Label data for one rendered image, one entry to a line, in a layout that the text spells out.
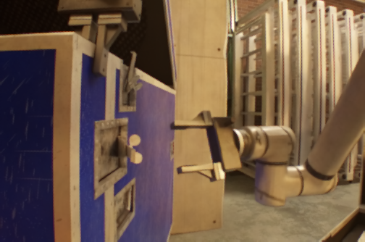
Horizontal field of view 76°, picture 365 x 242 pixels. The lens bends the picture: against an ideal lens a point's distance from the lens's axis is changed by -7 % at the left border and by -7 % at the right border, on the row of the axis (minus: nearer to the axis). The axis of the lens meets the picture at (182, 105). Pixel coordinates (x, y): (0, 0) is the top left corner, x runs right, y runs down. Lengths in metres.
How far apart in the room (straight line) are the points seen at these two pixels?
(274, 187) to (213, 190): 1.15
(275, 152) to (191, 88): 1.09
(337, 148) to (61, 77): 0.62
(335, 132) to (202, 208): 1.33
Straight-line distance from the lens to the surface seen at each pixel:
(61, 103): 0.36
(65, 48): 0.36
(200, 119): 0.62
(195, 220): 1.88
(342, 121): 0.67
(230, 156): 0.61
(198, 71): 1.73
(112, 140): 0.54
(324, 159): 0.74
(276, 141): 0.69
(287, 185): 0.74
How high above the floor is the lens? 0.86
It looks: 1 degrees up
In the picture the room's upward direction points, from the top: 1 degrees clockwise
